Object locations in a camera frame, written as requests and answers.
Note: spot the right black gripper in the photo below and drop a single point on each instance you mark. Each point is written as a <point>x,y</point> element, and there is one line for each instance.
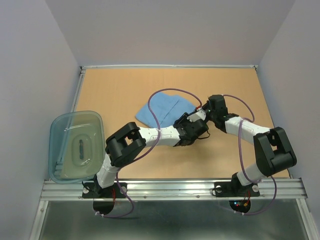
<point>207,104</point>

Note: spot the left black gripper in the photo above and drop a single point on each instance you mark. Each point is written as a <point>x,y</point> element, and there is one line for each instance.
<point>183,119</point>

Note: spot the light blue long sleeve shirt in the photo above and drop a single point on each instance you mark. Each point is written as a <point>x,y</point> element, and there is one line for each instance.
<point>167,109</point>

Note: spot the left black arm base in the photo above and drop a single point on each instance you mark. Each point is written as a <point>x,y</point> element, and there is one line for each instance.
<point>91,191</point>

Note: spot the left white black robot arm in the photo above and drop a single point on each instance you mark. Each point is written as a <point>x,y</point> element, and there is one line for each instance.
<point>124,146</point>

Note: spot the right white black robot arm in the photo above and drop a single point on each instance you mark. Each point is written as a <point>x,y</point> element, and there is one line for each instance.
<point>272,149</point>

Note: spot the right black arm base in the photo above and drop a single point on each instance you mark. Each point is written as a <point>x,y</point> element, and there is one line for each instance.
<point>226,189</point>

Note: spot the clear blue plastic bin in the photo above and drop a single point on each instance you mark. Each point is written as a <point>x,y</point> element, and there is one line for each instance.
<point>76,147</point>

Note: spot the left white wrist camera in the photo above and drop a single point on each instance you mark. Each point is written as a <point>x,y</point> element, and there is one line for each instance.
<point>199,114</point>

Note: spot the aluminium front rail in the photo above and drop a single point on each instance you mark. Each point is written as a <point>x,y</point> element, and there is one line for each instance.
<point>175,190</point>

